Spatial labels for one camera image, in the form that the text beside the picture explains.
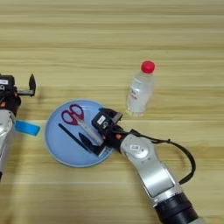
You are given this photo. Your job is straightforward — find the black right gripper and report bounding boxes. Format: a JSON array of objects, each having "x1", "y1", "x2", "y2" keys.
[{"x1": 78, "y1": 107, "x2": 130, "y2": 158}]

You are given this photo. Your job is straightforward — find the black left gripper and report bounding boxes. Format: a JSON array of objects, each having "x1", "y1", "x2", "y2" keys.
[{"x1": 0, "y1": 73, "x2": 37, "y2": 116}]

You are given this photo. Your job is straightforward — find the red handled scissors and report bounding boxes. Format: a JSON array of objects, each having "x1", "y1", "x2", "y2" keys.
[{"x1": 60, "y1": 103, "x2": 104, "y2": 146}]

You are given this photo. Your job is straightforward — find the light blue round plate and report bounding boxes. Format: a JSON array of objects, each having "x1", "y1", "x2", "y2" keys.
[{"x1": 44, "y1": 99, "x2": 116, "y2": 168}]

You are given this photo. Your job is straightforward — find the small blue rectangular block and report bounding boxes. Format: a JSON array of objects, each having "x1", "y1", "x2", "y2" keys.
[{"x1": 14, "y1": 120, "x2": 41, "y2": 137}]

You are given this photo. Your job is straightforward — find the clear bottle red cap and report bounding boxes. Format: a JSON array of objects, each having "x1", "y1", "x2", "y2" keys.
[{"x1": 125, "y1": 59, "x2": 157, "y2": 116}]

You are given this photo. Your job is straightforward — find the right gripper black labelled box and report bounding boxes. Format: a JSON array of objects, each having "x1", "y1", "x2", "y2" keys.
[{"x1": 91, "y1": 112, "x2": 114, "y2": 133}]

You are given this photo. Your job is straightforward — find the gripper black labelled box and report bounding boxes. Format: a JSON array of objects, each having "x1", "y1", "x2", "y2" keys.
[
  {"x1": 0, "y1": 73, "x2": 16, "y2": 92},
  {"x1": 91, "y1": 112, "x2": 114, "y2": 133}
]

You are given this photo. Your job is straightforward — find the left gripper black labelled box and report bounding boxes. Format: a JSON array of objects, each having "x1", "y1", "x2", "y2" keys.
[{"x1": 0, "y1": 73, "x2": 16, "y2": 92}]

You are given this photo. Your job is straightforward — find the thin black stick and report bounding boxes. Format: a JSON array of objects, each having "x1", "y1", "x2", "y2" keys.
[{"x1": 58, "y1": 122, "x2": 90, "y2": 152}]

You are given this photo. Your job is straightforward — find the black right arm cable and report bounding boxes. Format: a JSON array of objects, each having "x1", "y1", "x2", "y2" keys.
[{"x1": 116, "y1": 128, "x2": 196, "y2": 186}]

